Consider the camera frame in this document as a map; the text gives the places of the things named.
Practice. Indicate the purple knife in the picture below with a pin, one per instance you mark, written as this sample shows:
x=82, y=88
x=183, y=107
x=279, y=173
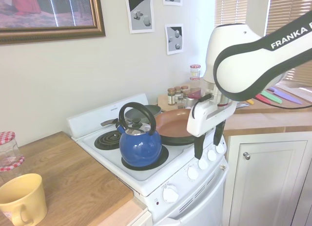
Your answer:
x=285, y=95

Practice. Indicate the large grey shapes paper print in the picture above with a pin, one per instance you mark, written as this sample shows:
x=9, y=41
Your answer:
x=140, y=14

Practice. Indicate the narrow wooden window blind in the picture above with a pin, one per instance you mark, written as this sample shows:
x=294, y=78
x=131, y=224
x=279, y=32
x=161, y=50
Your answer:
x=229, y=9

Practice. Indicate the silver cabinet knob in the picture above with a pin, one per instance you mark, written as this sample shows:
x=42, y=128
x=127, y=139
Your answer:
x=247, y=156

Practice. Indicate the small grey shapes paper print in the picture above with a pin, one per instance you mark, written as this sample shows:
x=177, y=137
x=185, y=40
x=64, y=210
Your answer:
x=174, y=39

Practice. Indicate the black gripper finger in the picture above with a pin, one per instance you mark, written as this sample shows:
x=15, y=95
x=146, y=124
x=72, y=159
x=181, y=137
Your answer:
x=218, y=134
x=199, y=146

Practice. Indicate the black coil burner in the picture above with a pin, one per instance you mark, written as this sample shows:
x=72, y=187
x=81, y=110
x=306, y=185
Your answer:
x=107, y=139

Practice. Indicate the small spice shaker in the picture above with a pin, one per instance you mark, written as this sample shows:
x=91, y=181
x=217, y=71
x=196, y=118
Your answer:
x=180, y=101

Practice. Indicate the yellow ceramic mug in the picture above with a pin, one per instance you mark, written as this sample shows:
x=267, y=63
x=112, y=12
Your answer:
x=24, y=194

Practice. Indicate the green knife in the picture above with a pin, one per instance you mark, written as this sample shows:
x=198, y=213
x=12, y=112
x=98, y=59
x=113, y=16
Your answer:
x=271, y=97

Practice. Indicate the yellow knife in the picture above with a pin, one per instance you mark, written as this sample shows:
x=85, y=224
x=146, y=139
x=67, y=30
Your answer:
x=249, y=101

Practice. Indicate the gold framed painting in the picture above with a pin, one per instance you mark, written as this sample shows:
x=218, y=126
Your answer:
x=48, y=9

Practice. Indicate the red knife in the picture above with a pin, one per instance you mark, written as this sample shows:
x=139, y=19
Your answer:
x=263, y=99

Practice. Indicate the copper frying pan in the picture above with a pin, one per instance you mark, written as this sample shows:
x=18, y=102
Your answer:
x=170, y=126

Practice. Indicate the steel canister pink lid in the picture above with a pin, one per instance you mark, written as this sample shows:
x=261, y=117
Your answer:
x=191, y=99

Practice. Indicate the white oven door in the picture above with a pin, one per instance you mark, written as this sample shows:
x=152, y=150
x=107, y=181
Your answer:
x=207, y=211

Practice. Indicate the large white oven knob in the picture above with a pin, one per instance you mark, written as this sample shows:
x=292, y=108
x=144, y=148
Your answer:
x=170, y=193

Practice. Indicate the spice jar brown lid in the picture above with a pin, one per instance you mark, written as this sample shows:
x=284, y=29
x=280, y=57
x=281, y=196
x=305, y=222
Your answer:
x=178, y=92
x=185, y=90
x=171, y=97

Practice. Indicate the small white stove knob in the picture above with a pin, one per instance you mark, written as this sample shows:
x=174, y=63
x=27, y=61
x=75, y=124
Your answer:
x=211, y=156
x=203, y=164
x=221, y=149
x=192, y=173

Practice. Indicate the white electric stove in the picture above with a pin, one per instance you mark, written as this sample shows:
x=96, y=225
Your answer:
x=146, y=172

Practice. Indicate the glass jar red checkered lid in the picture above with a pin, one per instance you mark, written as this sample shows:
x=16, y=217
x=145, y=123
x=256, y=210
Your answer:
x=8, y=148
x=9, y=173

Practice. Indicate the white cabinet door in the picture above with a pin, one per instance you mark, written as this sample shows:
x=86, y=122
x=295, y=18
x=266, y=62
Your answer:
x=270, y=187

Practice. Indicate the wide wooden window blind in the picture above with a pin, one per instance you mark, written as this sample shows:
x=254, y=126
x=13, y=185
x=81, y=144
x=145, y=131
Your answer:
x=299, y=72

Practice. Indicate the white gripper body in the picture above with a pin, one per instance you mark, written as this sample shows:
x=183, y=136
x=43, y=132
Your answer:
x=207, y=118

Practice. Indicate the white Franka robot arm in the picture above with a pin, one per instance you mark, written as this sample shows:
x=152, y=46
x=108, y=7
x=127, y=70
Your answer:
x=234, y=72

